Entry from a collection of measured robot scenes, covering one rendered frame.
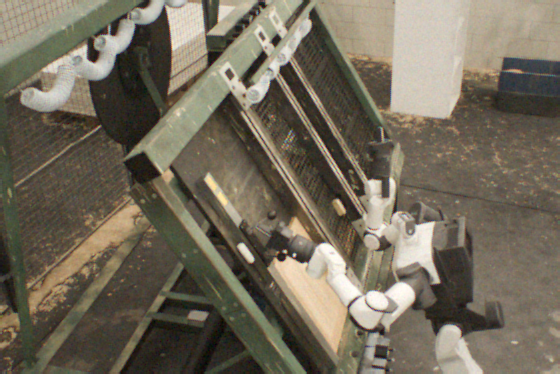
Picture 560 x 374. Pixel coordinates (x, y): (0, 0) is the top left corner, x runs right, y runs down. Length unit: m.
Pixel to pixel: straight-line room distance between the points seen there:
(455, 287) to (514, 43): 5.41
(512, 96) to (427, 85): 0.86
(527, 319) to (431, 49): 2.97
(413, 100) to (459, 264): 4.24
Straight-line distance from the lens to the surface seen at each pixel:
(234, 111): 2.68
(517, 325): 4.39
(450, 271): 2.61
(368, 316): 2.26
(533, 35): 7.78
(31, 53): 2.37
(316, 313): 2.76
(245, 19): 3.75
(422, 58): 6.52
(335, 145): 3.42
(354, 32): 8.18
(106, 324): 4.45
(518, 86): 6.86
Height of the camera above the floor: 2.92
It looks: 32 degrees down
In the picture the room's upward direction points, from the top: 3 degrees counter-clockwise
